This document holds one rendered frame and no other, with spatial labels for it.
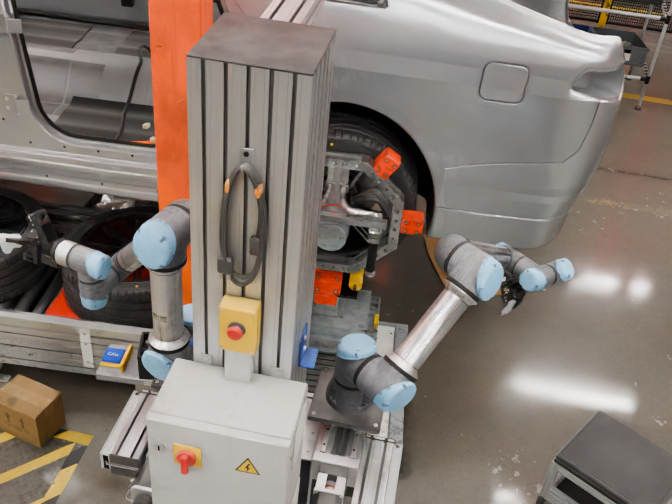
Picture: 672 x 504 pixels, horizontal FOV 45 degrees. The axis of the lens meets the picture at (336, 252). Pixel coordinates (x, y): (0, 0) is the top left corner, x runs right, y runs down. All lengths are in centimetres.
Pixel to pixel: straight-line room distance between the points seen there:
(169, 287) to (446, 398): 188
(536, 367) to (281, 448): 235
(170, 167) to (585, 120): 154
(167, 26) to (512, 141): 138
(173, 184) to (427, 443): 158
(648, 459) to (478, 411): 80
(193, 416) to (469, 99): 170
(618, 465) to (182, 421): 186
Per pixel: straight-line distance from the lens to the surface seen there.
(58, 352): 359
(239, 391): 196
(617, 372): 418
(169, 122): 268
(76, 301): 360
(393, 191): 316
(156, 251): 210
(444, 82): 306
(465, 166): 322
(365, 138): 317
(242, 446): 189
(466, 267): 231
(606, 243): 507
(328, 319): 371
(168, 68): 260
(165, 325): 228
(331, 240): 314
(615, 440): 335
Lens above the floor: 265
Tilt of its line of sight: 36 degrees down
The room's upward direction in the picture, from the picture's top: 6 degrees clockwise
